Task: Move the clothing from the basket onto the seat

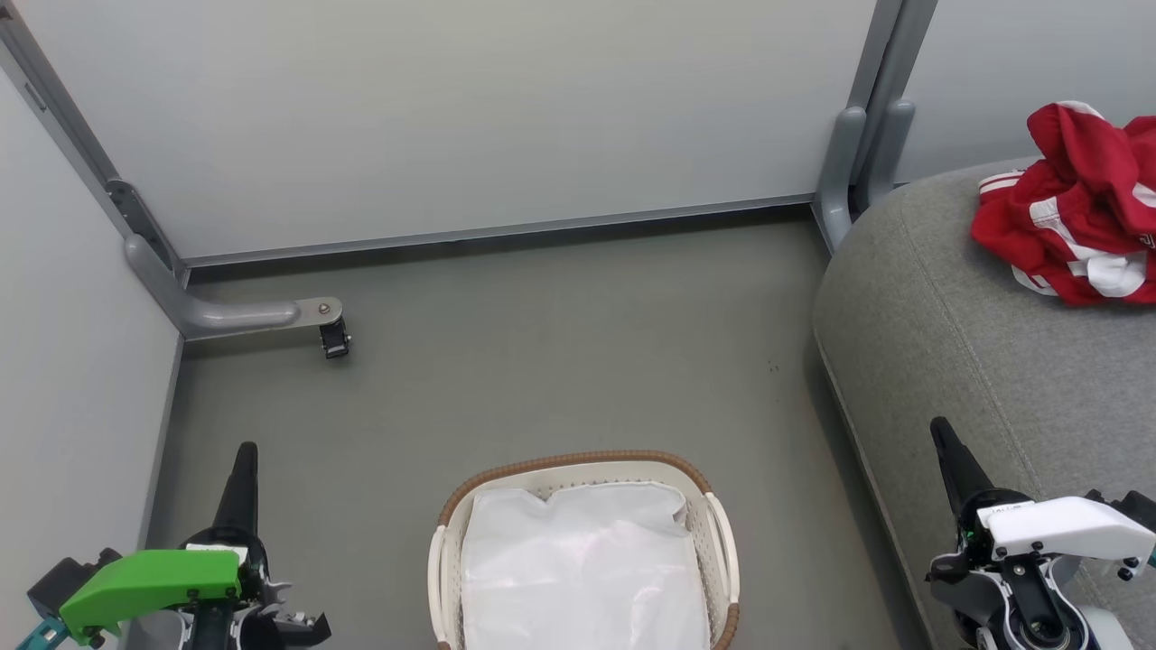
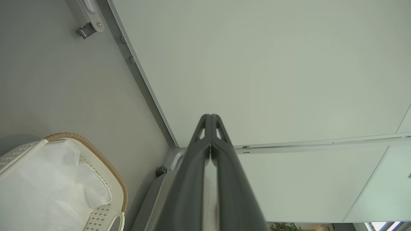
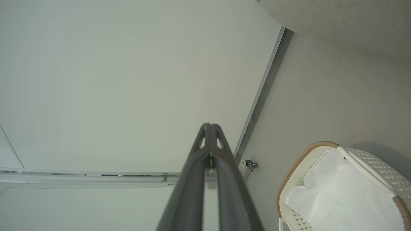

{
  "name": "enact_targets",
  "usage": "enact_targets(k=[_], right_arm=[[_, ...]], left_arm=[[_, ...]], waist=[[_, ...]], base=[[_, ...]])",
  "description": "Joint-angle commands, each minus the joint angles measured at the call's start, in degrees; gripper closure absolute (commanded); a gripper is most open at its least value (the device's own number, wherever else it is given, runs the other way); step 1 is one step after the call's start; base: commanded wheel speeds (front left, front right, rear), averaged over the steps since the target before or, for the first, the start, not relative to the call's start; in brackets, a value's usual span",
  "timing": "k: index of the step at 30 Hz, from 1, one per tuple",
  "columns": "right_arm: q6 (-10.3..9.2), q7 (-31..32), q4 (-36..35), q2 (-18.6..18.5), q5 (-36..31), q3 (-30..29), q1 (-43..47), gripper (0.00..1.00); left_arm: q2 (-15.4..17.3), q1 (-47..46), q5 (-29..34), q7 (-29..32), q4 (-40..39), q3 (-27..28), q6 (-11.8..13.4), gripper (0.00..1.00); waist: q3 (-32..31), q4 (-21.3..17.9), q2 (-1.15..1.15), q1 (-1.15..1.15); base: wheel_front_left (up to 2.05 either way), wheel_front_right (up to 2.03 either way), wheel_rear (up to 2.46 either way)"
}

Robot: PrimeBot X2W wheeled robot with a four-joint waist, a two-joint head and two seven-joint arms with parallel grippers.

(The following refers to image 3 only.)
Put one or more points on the grey fabric sofa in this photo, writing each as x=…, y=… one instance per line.
x=346, y=19

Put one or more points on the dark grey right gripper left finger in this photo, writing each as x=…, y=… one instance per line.
x=189, y=192

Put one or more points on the grey partition base rail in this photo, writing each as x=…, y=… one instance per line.
x=261, y=93

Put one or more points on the white wicker laundry basket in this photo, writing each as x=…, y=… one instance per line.
x=379, y=166

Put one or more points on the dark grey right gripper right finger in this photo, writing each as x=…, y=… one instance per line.
x=234, y=199

